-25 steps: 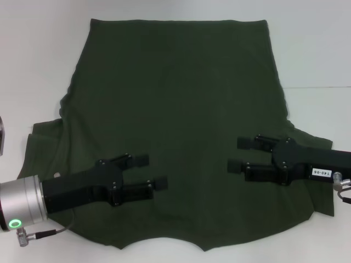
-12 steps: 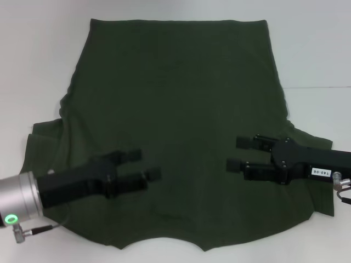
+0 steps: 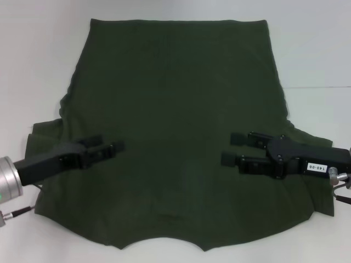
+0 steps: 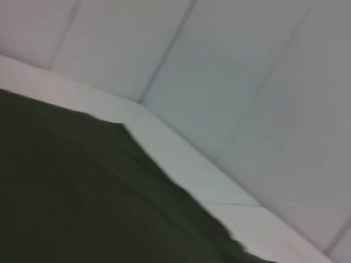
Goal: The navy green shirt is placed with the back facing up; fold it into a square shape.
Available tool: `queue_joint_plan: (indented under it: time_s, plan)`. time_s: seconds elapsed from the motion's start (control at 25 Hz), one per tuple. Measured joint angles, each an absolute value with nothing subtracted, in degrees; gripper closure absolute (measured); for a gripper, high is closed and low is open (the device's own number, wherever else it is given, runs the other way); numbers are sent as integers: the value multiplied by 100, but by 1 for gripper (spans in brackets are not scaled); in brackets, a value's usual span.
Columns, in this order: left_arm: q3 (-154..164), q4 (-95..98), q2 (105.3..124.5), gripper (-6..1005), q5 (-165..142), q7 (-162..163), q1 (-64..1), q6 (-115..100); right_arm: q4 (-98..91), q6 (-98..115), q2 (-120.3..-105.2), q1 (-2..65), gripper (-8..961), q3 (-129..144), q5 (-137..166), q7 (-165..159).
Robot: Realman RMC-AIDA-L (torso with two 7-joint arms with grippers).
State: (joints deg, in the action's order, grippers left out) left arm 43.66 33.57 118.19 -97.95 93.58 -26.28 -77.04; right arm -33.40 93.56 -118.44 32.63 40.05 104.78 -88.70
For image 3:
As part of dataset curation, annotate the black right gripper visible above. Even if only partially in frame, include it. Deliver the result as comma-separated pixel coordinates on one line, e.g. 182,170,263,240
221,131,351,180

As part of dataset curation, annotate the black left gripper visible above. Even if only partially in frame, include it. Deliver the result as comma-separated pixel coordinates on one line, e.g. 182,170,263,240
13,135,126,187

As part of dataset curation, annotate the dark green shirt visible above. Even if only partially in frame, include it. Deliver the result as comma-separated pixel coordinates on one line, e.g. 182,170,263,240
24,18,337,245

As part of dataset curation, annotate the right gripper cable with connectors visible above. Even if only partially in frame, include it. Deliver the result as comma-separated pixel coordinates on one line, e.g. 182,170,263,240
328,166,351,205

